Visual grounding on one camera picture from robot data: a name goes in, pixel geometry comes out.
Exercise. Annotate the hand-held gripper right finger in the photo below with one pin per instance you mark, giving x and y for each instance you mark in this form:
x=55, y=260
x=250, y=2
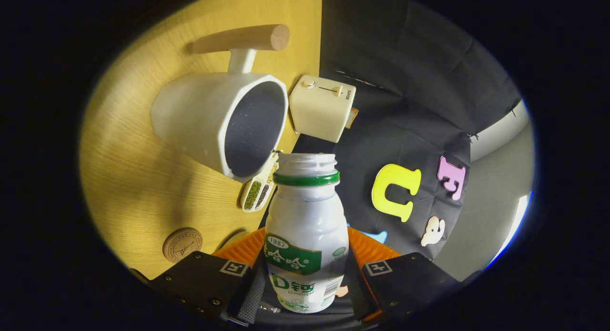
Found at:
x=357, y=297

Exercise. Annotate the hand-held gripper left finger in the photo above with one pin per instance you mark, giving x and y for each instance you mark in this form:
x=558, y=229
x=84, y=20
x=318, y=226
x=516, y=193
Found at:
x=255, y=297

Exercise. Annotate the round wooden coaster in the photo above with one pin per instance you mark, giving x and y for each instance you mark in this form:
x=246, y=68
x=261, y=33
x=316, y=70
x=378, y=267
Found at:
x=182, y=245

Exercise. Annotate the white juice bottle green label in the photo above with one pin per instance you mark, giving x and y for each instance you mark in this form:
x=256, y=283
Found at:
x=305, y=216

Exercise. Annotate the white divided tray with beans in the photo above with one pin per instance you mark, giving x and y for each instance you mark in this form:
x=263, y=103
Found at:
x=255, y=192

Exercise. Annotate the wooden table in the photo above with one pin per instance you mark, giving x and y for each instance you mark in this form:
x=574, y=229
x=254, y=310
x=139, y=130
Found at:
x=133, y=188

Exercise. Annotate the bread slice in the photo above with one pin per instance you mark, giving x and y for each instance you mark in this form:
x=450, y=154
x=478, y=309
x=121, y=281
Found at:
x=352, y=118

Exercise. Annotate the cream toaster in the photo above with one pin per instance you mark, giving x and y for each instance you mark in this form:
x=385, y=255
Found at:
x=319, y=111

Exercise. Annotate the black backdrop cloth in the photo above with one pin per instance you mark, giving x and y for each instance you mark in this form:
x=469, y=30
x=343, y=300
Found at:
x=405, y=59

